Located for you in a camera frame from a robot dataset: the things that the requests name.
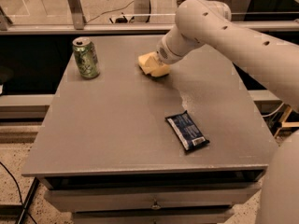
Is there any grey metal rail frame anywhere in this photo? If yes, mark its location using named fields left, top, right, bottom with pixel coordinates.
left=0, top=20, right=299, bottom=35

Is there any yellow wavy sponge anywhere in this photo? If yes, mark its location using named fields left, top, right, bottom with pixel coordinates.
left=138, top=52, right=170, bottom=77

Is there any lower grey cabinet drawer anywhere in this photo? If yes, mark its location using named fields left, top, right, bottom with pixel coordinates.
left=73, top=208, right=234, bottom=224

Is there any blue rxbar wrapper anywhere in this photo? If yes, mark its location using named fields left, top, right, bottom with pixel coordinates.
left=165, top=110, right=209, bottom=152

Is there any black floor cable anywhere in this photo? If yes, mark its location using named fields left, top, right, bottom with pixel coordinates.
left=0, top=161, right=38, bottom=224

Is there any grey cabinet drawer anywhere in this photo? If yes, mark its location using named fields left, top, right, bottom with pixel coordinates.
left=45, top=182, right=261, bottom=213
left=73, top=208, right=234, bottom=224

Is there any left metal bracket post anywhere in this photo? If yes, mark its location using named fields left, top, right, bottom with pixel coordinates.
left=67, top=0, right=86, bottom=30

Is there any green soda can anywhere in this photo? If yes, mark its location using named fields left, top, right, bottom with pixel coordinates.
left=72, top=36, right=100, bottom=79

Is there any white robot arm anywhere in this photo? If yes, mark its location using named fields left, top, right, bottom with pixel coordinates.
left=144, top=0, right=299, bottom=224

